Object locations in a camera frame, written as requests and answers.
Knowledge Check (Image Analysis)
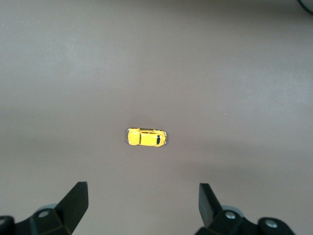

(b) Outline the thick black cable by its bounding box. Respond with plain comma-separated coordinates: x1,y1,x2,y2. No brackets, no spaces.
297,0,313,13

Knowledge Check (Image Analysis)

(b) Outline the yellow beetle toy car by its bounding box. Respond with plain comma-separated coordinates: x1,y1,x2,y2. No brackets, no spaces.
125,127,168,147

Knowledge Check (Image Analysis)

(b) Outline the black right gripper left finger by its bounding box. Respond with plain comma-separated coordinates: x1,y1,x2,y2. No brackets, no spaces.
15,181,89,235

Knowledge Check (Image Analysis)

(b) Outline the brown table cover sheet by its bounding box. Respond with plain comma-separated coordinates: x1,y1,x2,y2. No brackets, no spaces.
0,0,313,235

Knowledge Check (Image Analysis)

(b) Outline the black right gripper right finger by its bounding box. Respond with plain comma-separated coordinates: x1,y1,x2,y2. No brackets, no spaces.
195,183,260,235

